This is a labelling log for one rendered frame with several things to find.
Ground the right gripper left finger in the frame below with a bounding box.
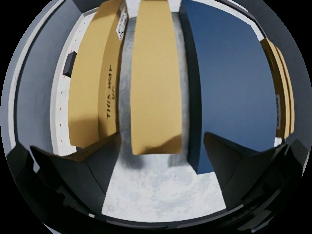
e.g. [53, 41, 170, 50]
[30, 132, 122, 217]

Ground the brown cardboard carton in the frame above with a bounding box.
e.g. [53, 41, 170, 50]
[275, 47, 294, 133]
[131, 0, 182, 155]
[68, 0, 130, 148]
[260, 38, 290, 139]

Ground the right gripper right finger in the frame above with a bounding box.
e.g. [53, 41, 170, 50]
[203, 132, 288, 211]

